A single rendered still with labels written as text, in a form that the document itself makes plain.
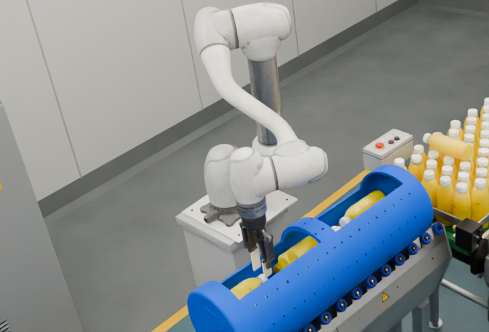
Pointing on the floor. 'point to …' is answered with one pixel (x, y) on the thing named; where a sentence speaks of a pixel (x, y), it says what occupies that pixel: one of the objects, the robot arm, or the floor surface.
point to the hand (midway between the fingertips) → (261, 263)
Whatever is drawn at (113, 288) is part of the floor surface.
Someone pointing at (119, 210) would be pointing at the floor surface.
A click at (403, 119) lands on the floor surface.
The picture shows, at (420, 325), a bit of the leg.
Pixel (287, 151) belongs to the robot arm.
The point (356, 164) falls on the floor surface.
